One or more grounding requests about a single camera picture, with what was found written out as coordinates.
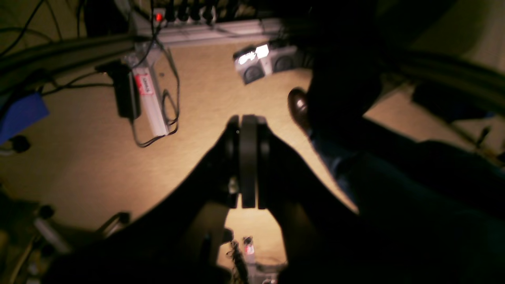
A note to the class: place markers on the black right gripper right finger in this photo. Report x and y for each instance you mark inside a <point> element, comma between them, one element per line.
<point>405,232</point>

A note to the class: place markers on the black power strip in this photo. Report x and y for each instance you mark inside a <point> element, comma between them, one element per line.
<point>197,12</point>

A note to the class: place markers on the grey power supply brick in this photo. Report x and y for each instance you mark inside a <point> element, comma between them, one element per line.
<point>141,62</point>

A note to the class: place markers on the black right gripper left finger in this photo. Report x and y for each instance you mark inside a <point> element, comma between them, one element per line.
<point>176,242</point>

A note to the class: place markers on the brown leather shoe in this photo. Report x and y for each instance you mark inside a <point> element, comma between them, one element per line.
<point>298,109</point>

